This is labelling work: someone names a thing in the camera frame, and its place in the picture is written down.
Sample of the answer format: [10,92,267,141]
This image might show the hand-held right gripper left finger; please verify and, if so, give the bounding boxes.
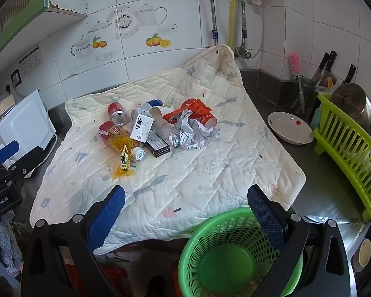
[21,185,126,297]

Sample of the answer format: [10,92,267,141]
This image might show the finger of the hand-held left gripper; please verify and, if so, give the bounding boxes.
[0,141,20,175]
[3,147,50,178]

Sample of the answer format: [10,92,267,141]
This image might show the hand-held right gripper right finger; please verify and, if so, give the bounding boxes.
[247,184,350,297]

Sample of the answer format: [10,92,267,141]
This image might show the yellow wrapper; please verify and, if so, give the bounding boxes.
[113,148,138,180]

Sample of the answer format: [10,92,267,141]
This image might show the green plastic basket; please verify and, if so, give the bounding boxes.
[178,207,303,297]

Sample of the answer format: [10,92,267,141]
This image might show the red yellow snack packet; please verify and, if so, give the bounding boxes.
[98,121,139,155]

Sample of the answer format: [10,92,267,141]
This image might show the black box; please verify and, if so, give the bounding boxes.
[142,130,171,158]

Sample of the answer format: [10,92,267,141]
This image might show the white carton box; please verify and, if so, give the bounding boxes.
[130,108,155,143]

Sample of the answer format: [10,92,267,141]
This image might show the red soda can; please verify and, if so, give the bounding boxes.
[108,102,128,126]

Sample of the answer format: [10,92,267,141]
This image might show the silver wrapper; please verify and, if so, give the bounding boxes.
[168,111,221,151]

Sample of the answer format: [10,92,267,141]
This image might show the white paper cup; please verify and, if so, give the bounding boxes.
[151,104,175,127]

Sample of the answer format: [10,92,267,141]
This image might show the red wrapper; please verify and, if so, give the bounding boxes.
[162,108,186,124]

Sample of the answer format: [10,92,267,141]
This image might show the red printed plastic cup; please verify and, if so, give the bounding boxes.
[182,98,217,130]

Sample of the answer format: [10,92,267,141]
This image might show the blue silver can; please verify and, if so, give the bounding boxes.
[138,99,164,115]

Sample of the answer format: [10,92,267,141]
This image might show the person's left hand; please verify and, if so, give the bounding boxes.
[0,211,22,277]

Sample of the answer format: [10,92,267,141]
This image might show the printed quilted blanket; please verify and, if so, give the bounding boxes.
[29,44,306,256]

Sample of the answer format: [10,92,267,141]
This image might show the white plate with red flower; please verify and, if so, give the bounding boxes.
[267,112,314,145]

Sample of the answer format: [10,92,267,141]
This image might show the green dish rack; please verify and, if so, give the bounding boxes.
[313,93,371,224]

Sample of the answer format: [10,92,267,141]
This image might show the small beige cup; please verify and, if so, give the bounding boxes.
[354,238,371,273]

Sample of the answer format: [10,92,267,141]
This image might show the steel pot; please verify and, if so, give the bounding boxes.
[331,83,371,137]

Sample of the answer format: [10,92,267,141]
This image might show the metal valve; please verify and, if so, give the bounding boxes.
[234,46,252,59]

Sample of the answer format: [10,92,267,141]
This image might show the wall label sticker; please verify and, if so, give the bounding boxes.
[19,46,42,76]

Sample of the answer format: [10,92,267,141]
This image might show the green wall cabinet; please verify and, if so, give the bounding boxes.
[0,0,89,69]

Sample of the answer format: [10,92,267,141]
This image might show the cleaver with black handle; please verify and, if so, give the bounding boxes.
[311,52,330,89]

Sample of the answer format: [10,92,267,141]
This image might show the black handle knife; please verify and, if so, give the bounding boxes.
[342,64,357,85]
[323,50,337,73]

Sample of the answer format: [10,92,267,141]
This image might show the thin grey hose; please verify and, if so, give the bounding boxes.
[247,0,264,59]

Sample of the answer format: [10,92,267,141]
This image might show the metal flexible hose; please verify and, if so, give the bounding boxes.
[204,0,220,46]
[239,0,251,48]

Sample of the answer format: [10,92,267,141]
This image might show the yellow hose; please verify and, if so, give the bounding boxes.
[229,0,240,51]

